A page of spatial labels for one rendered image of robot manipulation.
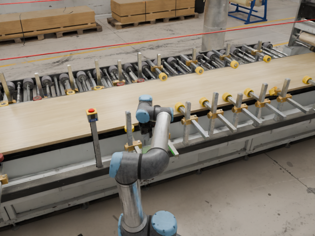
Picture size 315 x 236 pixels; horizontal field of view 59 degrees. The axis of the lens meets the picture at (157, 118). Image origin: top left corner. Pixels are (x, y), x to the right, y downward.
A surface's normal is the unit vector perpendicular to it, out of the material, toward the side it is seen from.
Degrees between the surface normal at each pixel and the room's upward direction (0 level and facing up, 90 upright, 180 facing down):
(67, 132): 0
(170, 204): 0
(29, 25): 90
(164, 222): 5
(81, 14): 90
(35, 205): 92
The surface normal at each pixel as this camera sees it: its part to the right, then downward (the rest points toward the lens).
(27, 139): 0.00, -0.83
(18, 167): 0.36, 0.52
